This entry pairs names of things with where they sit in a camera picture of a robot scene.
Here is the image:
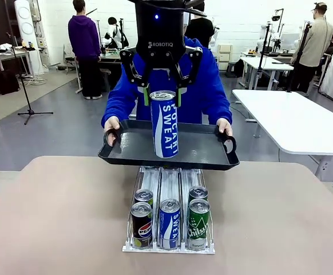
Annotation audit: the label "black Robotiq right gripper body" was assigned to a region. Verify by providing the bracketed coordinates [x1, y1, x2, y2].
[134, 0, 187, 70]

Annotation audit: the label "blue Pocari Sweat can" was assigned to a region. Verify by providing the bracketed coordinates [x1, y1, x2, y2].
[149, 90, 180, 159]
[158, 198, 181, 250]

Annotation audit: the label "black plastic serving tray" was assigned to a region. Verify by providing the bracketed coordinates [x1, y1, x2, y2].
[97, 119, 240, 171]

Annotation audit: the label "green Chilsung Cider can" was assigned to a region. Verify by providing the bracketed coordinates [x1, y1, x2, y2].
[187, 198, 211, 252]
[188, 185, 209, 201]

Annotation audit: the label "person's right forearm blue sleeve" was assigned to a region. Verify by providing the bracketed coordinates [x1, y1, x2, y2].
[101, 94, 127, 128]

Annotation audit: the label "person's left forearm blue sleeve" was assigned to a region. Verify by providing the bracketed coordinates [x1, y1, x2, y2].
[209, 94, 233, 125]

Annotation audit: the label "person in blue hoodie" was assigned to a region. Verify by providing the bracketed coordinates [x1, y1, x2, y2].
[106, 17, 232, 125]

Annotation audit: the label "black-haired seated person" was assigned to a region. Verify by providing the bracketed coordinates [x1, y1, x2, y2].
[103, 16, 121, 49]

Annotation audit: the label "person in purple hoodie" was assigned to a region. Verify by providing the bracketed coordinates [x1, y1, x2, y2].
[68, 0, 103, 100]

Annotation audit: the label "person in beige jacket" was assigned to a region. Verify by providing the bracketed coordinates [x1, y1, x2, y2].
[291, 2, 333, 97]

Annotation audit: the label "person's right hand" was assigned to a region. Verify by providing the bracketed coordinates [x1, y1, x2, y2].
[104, 116, 121, 146]

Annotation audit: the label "person's left hand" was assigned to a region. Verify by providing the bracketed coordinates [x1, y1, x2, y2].
[216, 117, 233, 137]

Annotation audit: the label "beige drawer cabinet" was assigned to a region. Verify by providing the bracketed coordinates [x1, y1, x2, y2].
[217, 44, 233, 77]

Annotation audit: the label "black backpack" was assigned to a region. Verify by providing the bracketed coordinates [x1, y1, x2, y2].
[233, 58, 246, 78]

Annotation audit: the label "clear white can dispenser rack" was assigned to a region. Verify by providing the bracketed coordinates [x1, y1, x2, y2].
[122, 166, 216, 255]

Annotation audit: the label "white workbench table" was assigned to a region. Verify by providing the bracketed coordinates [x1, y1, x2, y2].
[239, 56, 295, 90]

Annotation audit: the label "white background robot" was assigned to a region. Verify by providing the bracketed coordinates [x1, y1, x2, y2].
[256, 23, 283, 55]

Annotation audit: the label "large white table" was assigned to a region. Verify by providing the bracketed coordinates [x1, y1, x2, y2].
[231, 89, 333, 183]

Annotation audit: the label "black microphone tripod stand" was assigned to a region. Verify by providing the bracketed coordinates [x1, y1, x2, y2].
[6, 32, 54, 125]

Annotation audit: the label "white tower air conditioner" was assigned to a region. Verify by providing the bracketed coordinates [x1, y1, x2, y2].
[14, 0, 45, 74]

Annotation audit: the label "black bag under table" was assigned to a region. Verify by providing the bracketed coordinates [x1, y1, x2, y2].
[0, 70, 21, 95]

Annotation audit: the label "black camera tripod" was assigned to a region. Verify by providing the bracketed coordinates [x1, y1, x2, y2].
[286, 22, 312, 93]
[253, 24, 273, 90]

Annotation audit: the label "loose floor cables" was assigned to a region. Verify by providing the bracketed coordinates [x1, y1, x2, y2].
[20, 74, 49, 87]

